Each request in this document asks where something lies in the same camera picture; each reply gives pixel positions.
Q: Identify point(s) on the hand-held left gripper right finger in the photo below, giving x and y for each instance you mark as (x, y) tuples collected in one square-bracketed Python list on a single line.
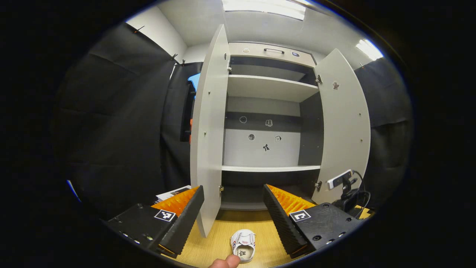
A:
[(282, 223)]

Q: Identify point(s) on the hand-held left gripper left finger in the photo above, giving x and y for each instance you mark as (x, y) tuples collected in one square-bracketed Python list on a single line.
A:
[(186, 223)]

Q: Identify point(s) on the small white shoe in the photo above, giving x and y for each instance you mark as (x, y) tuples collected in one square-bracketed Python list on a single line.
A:
[(243, 240)]

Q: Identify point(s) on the light grey cabinet door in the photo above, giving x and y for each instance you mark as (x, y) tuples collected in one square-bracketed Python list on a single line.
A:
[(344, 130), (210, 130)]

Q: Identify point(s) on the light grey cabinet drawer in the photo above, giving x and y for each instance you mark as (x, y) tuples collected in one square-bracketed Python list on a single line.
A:
[(260, 51)]

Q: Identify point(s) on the printed paper booklet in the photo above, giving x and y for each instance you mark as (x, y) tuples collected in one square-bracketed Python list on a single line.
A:
[(173, 192)]

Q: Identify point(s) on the white rectangular device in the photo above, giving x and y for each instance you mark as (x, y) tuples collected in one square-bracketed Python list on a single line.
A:
[(339, 179)]

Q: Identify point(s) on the black backdrop cloth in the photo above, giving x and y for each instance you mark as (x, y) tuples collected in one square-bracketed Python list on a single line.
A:
[(111, 130)]

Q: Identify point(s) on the ceiling light panel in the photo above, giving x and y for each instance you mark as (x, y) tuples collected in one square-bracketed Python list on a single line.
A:
[(264, 8), (369, 49)]

